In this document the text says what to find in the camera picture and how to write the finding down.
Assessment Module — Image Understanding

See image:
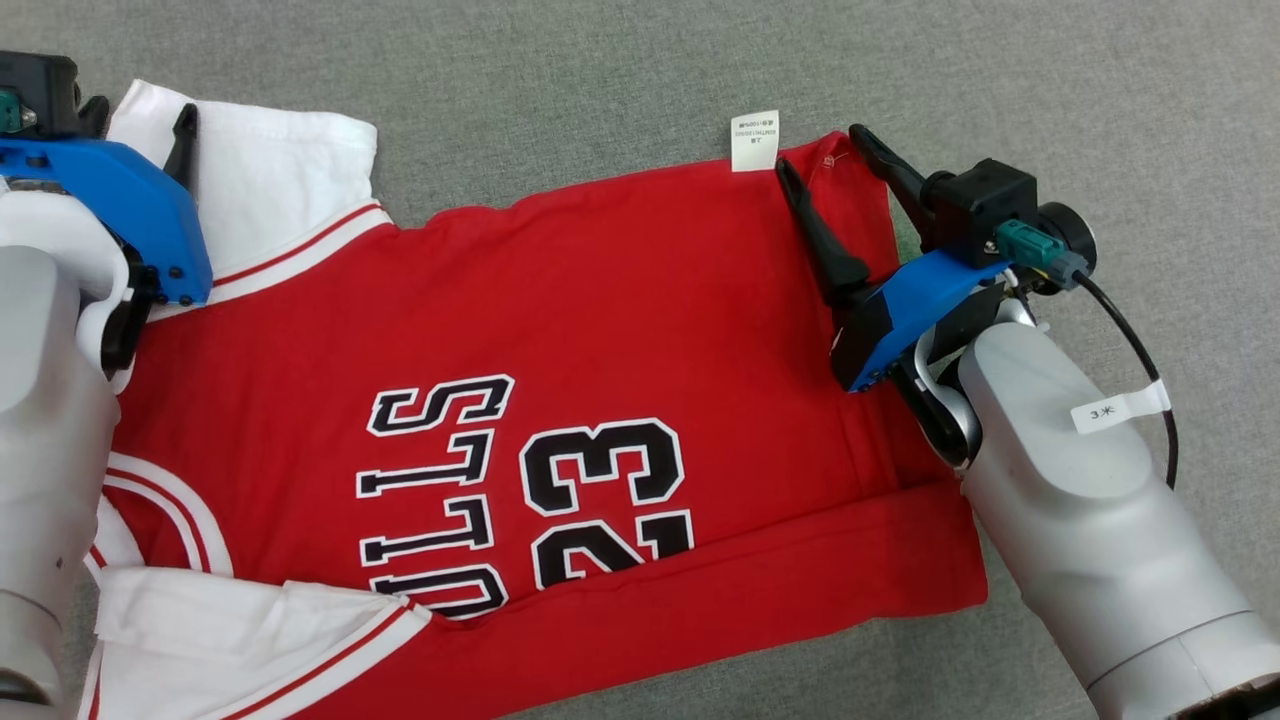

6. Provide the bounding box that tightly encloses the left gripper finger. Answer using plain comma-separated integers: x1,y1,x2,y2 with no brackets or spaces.
163,103,199,191

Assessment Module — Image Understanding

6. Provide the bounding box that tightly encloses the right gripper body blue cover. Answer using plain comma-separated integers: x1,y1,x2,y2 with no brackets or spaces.
832,200,1098,393

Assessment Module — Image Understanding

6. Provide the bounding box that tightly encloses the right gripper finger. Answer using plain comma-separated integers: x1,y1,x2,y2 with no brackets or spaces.
848,123,941,251
775,157,871,306

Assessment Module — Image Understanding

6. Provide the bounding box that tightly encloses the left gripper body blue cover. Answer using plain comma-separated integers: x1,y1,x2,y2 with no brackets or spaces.
0,138,213,306

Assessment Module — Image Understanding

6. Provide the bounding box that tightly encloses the red white Bulls t-shirt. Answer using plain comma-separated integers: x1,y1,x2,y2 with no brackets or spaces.
75,78,991,720

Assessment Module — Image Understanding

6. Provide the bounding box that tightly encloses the right black cable teal plug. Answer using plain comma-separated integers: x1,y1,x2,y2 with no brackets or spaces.
995,220,1181,491

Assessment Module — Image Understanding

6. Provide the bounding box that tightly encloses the white cable label tag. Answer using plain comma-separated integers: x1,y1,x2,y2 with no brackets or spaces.
1070,380,1171,436

